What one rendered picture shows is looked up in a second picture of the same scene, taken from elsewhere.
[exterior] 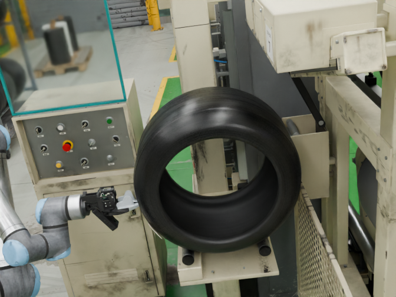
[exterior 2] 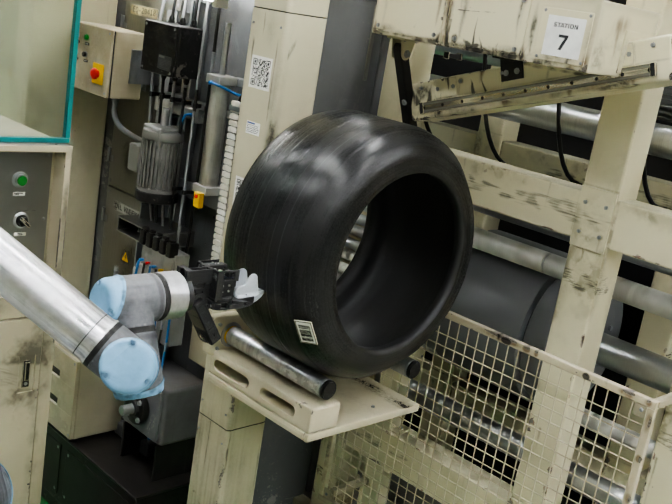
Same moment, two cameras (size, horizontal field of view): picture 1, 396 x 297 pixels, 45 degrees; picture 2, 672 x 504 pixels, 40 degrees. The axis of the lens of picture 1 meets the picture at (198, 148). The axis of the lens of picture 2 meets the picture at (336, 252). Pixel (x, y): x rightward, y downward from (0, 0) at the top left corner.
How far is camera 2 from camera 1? 1.55 m
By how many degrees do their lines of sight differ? 46
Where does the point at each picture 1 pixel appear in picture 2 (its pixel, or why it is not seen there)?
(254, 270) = (389, 407)
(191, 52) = (297, 57)
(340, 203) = not seen: hidden behind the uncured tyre
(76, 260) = not seen: outside the picture
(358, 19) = (646, 29)
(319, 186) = not seen: hidden behind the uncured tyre
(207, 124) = (418, 149)
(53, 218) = (146, 312)
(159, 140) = (357, 168)
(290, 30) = (607, 23)
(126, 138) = (42, 220)
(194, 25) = (310, 15)
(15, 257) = (144, 371)
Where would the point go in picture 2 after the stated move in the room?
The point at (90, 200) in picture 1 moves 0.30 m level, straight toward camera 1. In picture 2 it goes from (200, 279) to (337, 325)
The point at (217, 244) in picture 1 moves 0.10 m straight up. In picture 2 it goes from (378, 354) to (386, 311)
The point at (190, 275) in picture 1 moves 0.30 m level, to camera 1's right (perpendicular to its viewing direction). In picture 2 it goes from (324, 419) to (411, 393)
